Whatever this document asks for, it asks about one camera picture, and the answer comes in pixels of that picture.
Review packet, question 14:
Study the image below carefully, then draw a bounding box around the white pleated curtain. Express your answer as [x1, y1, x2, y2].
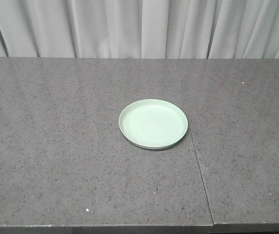
[0, 0, 279, 59]

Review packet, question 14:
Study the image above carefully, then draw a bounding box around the light green round plate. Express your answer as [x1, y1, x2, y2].
[119, 99, 188, 150]

